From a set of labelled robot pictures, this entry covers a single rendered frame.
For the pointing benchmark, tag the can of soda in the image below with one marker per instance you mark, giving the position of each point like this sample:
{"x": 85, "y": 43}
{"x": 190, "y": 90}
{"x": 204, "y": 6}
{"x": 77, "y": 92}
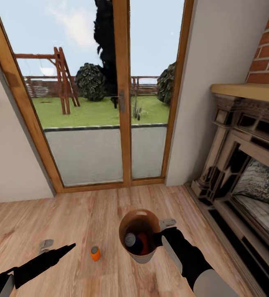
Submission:
{"x": 95, "y": 253}
{"x": 144, "y": 239}
{"x": 134, "y": 243}

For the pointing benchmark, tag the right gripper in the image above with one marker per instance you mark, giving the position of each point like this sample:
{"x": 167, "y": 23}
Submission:
{"x": 157, "y": 238}

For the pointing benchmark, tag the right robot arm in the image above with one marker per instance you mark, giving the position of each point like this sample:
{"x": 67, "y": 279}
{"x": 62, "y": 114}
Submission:
{"x": 189, "y": 260}

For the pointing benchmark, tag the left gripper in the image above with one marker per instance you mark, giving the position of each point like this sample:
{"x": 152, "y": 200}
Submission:
{"x": 44, "y": 261}

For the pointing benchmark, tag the trash can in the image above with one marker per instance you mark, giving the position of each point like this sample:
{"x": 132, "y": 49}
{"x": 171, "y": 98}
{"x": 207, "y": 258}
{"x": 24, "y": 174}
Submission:
{"x": 133, "y": 223}

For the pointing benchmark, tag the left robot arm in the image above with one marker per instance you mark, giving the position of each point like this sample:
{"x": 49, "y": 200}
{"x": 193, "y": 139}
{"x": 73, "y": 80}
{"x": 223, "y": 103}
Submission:
{"x": 45, "y": 259}

